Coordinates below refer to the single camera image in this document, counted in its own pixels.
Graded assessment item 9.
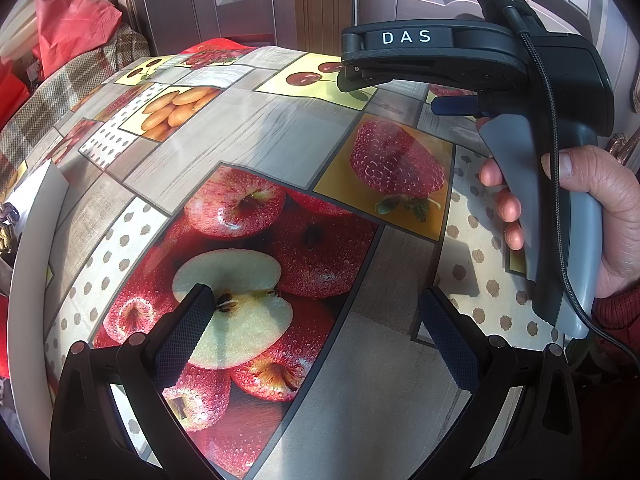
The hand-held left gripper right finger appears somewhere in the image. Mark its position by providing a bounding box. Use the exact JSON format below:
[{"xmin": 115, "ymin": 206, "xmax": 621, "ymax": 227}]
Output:
[{"xmin": 417, "ymin": 286, "xmax": 583, "ymax": 480}]

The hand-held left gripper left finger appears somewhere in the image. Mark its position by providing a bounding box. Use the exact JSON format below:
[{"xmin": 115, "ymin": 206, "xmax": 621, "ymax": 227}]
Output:
[{"xmin": 49, "ymin": 284, "xmax": 216, "ymax": 480}]

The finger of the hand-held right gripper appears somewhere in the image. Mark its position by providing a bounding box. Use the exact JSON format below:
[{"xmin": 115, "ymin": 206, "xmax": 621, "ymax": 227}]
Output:
[
  {"xmin": 336, "ymin": 60, "xmax": 481, "ymax": 95},
  {"xmin": 431, "ymin": 96, "xmax": 483, "ymax": 117}
]

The white cardboard box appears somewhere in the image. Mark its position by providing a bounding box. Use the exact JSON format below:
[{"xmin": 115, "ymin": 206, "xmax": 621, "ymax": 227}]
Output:
[{"xmin": 5, "ymin": 159, "xmax": 71, "ymax": 461}]

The person's right forearm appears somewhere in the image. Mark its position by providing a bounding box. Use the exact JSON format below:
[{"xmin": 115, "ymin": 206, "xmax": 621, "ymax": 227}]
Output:
[{"xmin": 592, "ymin": 285, "xmax": 640, "ymax": 361}]

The person's right hand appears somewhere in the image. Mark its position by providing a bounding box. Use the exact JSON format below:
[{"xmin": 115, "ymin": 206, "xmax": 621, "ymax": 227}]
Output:
[{"xmin": 475, "ymin": 116, "xmax": 640, "ymax": 302}]

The fruit print tablecloth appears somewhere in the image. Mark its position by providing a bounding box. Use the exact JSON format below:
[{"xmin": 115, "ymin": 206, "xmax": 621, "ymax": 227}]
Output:
[{"xmin": 0, "ymin": 40, "xmax": 601, "ymax": 480}]

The red cloth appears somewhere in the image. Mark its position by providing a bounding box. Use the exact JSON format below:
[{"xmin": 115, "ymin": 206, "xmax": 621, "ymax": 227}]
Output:
[{"xmin": 180, "ymin": 36, "xmax": 251, "ymax": 56}]

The plaid blanket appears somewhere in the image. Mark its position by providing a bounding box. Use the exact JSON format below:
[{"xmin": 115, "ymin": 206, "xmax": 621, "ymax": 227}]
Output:
[{"xmin": 0, "ymin": 25, "xmax": 151, "ymax": 196}]

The salmon red fabric bag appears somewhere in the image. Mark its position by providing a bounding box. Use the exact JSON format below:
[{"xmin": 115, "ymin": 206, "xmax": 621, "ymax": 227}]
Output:
[{"xmin": 32, "ymin": 0, "xmax": 123, "ymax": 81}]

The black braided cable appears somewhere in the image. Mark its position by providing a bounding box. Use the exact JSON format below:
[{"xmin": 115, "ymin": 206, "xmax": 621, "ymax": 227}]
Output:
[{"xmin": 515, "ymin": 27, "xmax": 640, "ymax": 358}]

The brass door handle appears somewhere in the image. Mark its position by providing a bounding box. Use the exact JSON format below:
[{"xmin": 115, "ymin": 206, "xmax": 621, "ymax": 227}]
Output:
[{"xmin": 607, "ymin": 132, "xmax": 640, "ymax": 166}]

